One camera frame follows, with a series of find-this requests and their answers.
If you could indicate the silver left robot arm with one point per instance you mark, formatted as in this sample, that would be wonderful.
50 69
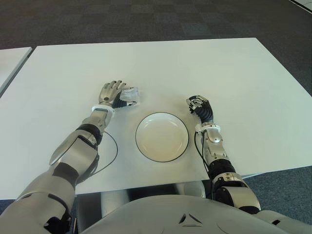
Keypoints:
70 156

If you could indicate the white plate with black rim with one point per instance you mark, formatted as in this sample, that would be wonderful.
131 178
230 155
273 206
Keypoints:
162 136

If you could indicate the white right robot leg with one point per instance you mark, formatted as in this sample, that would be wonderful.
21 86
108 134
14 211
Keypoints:
193 189

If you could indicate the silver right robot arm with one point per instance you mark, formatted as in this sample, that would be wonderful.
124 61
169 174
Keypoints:
219 161

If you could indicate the grey left robot leg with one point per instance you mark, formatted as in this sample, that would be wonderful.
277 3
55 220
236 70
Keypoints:
112 202

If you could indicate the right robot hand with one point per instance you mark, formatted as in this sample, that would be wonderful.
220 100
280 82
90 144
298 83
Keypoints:
204 109

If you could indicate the grey robot torso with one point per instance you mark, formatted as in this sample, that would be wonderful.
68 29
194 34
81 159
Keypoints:
195 217

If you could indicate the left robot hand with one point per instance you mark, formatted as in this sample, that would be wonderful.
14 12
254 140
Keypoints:
108 93

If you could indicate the white neighbouring table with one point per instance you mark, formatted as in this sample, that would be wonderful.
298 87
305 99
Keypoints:
12 63

